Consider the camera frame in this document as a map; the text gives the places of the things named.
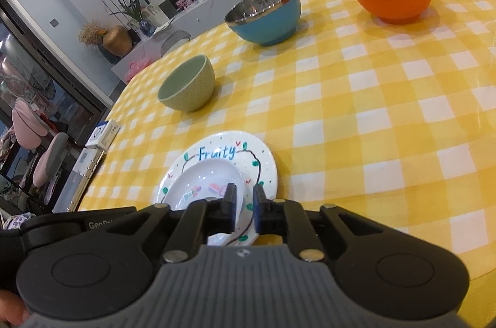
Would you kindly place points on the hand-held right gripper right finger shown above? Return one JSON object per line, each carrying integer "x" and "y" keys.
{"x": 261, "y": 213}

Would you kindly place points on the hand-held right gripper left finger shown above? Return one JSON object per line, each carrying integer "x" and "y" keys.
{"x": 226, "y": 210}

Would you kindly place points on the small white printed plate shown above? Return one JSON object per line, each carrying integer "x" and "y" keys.
{"x": 201, "y": 181}

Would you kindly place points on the white fruit-print plate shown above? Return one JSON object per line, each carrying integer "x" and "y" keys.
{"x": 232, "y": 146}

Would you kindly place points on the green ceramic bowl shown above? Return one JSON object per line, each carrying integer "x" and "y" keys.
{"x": 193, "y": 92}

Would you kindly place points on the blue steel bowl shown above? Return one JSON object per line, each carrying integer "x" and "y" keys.
{"x": 271, "y": 26}

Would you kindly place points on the person's left hand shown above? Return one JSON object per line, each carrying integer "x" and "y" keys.
{"x": 11, "y": 308}

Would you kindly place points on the pink office chair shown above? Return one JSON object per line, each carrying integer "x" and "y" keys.
{"x": 50, "y": 157}

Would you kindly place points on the white box with blue print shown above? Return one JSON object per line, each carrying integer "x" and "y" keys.
{"x": 104, "y": 132}

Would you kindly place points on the yellow checked tablecloth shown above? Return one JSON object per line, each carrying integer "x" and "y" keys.
{"x": 348, "y": 119}

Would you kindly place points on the glass sliding door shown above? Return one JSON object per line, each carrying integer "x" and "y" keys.
{"x": 38, "y": 80}

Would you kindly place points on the pink plastic basket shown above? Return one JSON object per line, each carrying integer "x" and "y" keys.
{"x": 137, "y": 70}

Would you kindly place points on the grey folding chair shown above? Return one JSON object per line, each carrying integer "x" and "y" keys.
{"x": 176, "y": 39}

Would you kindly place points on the gold vase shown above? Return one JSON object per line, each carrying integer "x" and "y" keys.
{"x": 116, "y": 41}

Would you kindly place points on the dried flower bunch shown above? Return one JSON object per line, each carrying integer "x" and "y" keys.
{"x": 91, "y": 33}

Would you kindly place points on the green plant in blue vase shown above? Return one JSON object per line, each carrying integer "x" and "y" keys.
{"x": 146, "y": 26}

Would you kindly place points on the pink photo card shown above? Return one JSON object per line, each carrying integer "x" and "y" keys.
{"x": 183, "y": 2}

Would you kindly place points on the dark wall switch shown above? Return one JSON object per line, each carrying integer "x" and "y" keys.
{"x": 54, "y": 22}

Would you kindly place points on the white picture frame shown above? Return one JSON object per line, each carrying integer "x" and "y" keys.
{"x": 151, "y": 13}

